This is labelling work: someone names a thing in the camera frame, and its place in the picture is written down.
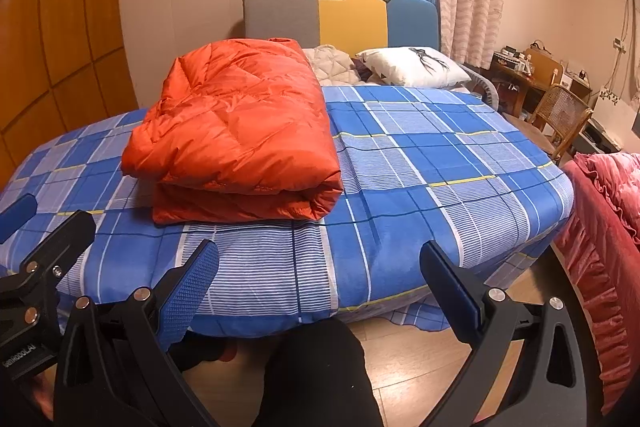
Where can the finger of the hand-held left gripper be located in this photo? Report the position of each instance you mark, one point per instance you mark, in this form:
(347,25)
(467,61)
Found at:
(65,237)
(17,217)

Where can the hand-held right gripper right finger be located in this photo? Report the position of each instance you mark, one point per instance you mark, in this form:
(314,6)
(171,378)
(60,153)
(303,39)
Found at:
(472,307)

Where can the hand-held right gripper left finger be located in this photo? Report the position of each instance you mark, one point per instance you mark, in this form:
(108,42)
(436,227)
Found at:
(187,292)

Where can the orange down jacket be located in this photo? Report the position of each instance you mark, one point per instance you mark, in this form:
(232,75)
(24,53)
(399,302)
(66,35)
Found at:
(235,127)

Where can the person's left hand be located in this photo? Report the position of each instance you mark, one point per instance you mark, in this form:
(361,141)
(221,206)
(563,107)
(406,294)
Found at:
(42,389)

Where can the pink ruffled blanket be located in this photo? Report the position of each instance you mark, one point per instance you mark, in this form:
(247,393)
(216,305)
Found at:
(610,257)

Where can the bed with blue plaid sheet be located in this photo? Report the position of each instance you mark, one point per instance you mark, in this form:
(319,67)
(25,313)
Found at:
(425,167)

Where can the person's dark trouser leg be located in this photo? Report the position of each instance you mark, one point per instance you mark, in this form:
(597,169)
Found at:
(315,372)

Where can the wooden wardrobe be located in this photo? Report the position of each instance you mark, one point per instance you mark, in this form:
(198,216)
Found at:
(60,32)

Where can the black device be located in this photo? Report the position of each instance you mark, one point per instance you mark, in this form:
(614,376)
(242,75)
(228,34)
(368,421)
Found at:
(602,134)

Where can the wicker chair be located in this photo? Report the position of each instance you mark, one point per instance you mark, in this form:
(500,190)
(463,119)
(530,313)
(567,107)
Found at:
(565,104)

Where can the wooden desk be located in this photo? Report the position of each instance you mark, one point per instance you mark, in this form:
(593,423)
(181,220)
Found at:
(505,72)

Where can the white pillow with deer print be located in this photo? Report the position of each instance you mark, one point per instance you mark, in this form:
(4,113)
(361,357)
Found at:
(410,67)

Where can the dark patterned cloth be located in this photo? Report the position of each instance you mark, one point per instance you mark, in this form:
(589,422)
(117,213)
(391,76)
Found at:
(365,69)

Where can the grey yellow blue headboard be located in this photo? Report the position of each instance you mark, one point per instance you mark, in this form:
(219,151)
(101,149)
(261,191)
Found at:
(280,14)

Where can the grey bed rail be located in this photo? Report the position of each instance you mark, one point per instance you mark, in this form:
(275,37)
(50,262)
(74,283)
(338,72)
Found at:
(492,94)

